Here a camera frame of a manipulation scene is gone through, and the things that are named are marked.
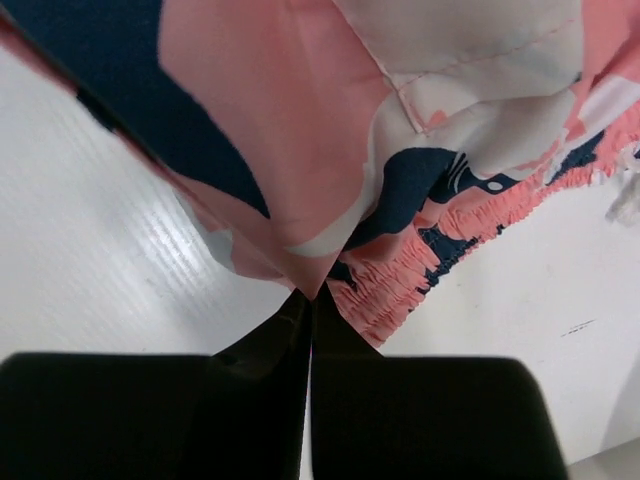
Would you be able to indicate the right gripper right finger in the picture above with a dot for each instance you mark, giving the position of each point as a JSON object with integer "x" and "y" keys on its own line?
{"x": 435, "y": 417}

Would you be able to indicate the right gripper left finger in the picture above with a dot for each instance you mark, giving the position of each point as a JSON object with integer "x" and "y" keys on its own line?
{"x": 237, "y": 414}

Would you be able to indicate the pink shark print shorts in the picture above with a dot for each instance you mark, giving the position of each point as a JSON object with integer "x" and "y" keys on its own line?
{"x": 367, "y": 145}

